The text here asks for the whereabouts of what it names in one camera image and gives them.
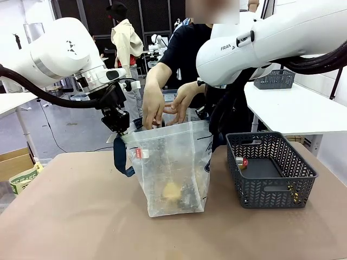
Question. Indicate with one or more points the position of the yellow and black small item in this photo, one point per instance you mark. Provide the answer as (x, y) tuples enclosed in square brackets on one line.
[(293, 193)]

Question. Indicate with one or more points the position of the metal floor plate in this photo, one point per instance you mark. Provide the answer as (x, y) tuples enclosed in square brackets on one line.
[(112, 138)]

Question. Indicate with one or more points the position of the mannequin in cream jacket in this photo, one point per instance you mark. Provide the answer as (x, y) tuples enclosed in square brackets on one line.
[(126, 40)]

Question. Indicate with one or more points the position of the person's left hand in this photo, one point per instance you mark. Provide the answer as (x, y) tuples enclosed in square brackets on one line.
[(181, 104)]

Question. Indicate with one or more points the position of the person in black t-shirt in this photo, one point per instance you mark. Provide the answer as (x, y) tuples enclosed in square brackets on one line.
[(187, 48)]

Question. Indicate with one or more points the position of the cardboard box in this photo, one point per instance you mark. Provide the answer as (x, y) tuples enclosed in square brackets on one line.
[(15, 163)]

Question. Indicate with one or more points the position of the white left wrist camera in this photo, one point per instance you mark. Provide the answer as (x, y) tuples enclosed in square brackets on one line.
[(132, 85)]

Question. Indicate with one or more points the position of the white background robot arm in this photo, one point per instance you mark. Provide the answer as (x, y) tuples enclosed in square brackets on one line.
[(158, 42)]

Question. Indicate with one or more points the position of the person's right hand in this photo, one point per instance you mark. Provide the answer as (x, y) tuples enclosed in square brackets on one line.
[(151, 108)]

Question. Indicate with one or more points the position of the white side table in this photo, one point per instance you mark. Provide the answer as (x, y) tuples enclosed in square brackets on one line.
[(292, 113)]

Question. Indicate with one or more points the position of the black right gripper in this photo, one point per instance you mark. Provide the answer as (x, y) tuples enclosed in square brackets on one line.
[(208, 98)]

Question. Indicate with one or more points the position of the yellow snack item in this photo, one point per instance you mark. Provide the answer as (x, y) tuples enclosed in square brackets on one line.
[(171, 191)]

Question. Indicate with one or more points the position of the green and white paper bag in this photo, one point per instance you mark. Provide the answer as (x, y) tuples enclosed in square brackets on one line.
[(24, 180)]

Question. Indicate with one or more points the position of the black slanted pole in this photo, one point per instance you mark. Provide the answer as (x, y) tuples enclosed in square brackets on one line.
[(336, 84)]

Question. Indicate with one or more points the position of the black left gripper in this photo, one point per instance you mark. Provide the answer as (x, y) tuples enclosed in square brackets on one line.
[(116, 119)]

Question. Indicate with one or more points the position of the person's right forearm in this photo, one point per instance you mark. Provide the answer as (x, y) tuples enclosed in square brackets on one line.
[(157, 78)]

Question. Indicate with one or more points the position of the white desk with leg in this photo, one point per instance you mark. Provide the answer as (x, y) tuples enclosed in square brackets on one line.
[(13, 104)]

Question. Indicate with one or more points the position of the black light stand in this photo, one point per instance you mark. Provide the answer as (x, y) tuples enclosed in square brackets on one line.
[(17, 40)]

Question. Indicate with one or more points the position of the white box under table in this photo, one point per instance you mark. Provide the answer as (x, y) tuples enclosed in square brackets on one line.
[(313, 143)]

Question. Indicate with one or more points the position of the person's left forearm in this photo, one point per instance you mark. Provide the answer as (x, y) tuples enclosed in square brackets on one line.
[(195, 86)]

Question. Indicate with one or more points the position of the grey plastic herringbone basket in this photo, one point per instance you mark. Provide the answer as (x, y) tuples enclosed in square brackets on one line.
[(275, 79), (271, 173)]

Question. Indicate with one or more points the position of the small red-capped can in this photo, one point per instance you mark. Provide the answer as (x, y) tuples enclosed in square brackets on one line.
[(241, 162)]

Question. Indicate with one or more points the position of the grey storage bin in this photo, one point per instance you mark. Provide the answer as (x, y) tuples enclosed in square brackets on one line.
[(80, 96)]

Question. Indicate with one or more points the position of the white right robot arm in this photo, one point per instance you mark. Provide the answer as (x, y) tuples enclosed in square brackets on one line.
[(271, 35)]

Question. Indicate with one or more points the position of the grey softbox panel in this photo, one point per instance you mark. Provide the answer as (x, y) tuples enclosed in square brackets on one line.
[(33, 31)]

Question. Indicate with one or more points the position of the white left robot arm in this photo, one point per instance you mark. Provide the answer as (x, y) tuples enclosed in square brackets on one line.
[(59, 51)]

